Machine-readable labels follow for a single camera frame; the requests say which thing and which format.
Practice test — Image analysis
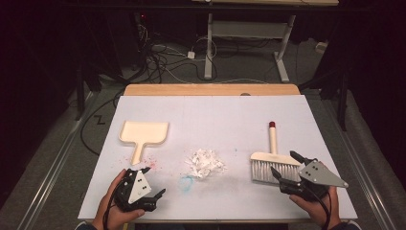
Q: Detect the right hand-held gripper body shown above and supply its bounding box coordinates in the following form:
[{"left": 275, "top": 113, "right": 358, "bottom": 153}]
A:
[{"left": 279, "top": 157, "right": 350, "bottom": 202}]

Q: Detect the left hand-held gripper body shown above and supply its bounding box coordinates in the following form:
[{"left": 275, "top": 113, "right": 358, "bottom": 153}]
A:
[{"left": 114, "top": 168, "right": 159, "bottom": 214}]

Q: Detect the pile of white paper scraps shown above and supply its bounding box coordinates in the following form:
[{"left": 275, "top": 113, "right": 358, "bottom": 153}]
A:
[{"left": 184, "top": 148, "right": 228, "bottom": 179}]

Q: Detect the white metal desk frame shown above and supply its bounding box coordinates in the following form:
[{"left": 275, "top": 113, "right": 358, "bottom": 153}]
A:
[{"left": 191, "top": 0, "right": 340, "bottom": 83}]

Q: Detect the tangle of floor cables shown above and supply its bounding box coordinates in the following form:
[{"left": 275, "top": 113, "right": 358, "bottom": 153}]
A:
[{"left": 132, "top": 12, "right": 224, "bottom": 84}]

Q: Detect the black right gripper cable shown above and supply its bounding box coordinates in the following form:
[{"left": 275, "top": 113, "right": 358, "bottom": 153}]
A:
[{"left": 303, "top": 186, "right": 332, "bottom": 230}]

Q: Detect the person's right hand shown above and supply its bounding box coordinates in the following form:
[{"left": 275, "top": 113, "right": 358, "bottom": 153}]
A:
[{"left": 288, "top": 186, "right": 343, "bottom": 230}]

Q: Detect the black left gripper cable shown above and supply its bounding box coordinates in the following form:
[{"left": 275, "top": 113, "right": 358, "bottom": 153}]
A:
[{"left": 102, "top": 178, "right": 127, "bottom": 230}]

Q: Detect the aluminium floor rail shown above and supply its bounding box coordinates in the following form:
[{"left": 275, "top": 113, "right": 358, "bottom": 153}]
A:
[
  {"left": 17, "top": 91, "right": 99, "bottom": 230},
  {"left": 304, "top": 90, "right": 398, "bottom": 230}
]

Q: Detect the black floor cable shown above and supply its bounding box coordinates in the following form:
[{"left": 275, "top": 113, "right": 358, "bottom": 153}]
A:
[{"left": 79, "top": 90, "right": 126, "bottom": 157}]

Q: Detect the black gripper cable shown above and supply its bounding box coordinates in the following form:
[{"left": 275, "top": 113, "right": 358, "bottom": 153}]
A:
[
  {"left": 102, "top": 178, "right": 127, "bottom": 230},
  {"left": 303, "top": 186, "right": 332, "bottom": 230}
]

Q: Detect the white hand brush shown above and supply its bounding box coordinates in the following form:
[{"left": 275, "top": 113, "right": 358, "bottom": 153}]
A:
[{"left": 249, "top": 121, "right": 303, "bottom": 186}]

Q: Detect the person's left hand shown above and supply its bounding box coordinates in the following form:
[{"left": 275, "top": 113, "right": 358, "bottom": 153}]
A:
[{"left": 92, "top": 168, "right": 146, "bottom": 230}]

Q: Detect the cream plastic dustpan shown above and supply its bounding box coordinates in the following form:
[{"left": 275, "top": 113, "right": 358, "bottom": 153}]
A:
[{"left": 119, "top": 120, "right": 169, "bottom": 166}]

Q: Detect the black stand leg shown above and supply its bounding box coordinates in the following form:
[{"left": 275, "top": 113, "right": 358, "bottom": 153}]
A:
[{"left": 75, "top": 61, "right": 86, "bottom": 122}]

